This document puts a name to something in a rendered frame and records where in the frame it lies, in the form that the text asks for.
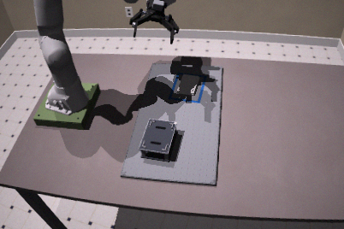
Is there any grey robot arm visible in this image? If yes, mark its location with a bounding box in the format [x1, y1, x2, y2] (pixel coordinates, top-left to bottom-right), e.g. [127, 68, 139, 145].
[33, 0, 176, 115]

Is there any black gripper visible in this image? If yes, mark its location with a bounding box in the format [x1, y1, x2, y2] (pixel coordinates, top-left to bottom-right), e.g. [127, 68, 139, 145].
[129, 0, 180, 44]

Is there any black rectangular frame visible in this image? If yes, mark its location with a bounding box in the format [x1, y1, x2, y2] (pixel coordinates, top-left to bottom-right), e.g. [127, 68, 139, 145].
[139, 119, 178, 162]

